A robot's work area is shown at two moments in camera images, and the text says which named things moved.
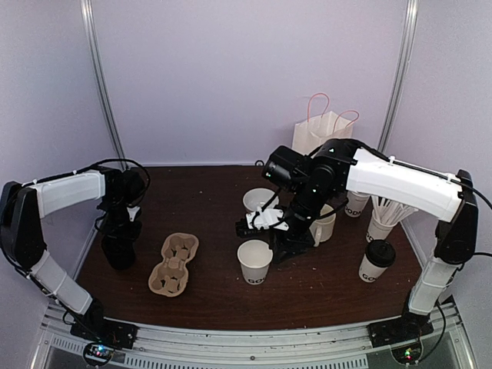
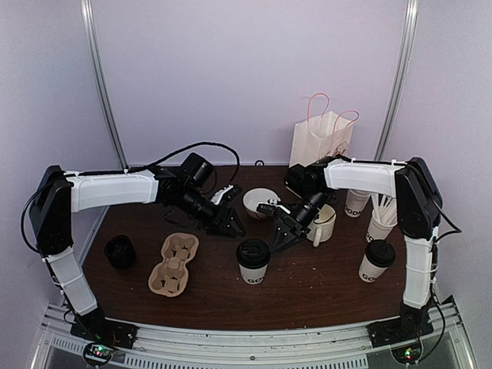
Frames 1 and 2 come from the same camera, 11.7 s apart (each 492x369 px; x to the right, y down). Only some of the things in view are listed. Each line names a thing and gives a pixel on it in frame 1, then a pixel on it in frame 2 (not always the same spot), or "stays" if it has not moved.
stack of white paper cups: [356, 203] stays
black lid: [380, 253] stays
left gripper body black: [121, 227] → [210, 222]
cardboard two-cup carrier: [170, 278] stays
